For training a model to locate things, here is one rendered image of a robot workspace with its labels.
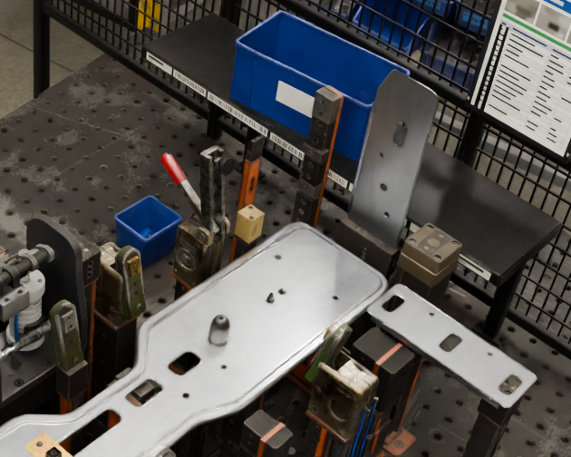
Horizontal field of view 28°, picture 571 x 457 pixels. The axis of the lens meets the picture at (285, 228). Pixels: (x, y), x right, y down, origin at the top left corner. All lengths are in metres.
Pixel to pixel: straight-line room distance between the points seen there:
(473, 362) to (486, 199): 0.39
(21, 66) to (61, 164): 1.56
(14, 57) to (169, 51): 1.84
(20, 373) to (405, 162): 0.72
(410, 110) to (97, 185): 0.90
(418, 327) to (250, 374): 0.31
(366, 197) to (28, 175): 0.85
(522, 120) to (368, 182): 0.32
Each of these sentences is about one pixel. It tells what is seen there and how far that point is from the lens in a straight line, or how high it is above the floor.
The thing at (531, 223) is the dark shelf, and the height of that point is 1.03.
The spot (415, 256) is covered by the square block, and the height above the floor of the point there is 1.04.
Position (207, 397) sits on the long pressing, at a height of 1.00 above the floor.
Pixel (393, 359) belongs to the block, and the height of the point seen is 0.98.
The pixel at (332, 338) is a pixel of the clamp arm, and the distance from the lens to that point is 1.72.
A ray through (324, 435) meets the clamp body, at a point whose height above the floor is 0.90.
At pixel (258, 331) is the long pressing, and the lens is 1.84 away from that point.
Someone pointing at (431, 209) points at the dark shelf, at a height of 1.03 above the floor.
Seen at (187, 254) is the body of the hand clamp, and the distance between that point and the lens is 1.95.
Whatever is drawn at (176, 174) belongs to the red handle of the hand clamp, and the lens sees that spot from 1.91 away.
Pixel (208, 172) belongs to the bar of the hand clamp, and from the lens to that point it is 1.82.
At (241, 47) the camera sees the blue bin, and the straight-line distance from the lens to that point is 2.19.
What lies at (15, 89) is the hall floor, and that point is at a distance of 4.01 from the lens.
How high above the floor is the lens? 2.34
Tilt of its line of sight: 41 degrees down
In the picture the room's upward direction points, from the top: 11 degrees clockwise
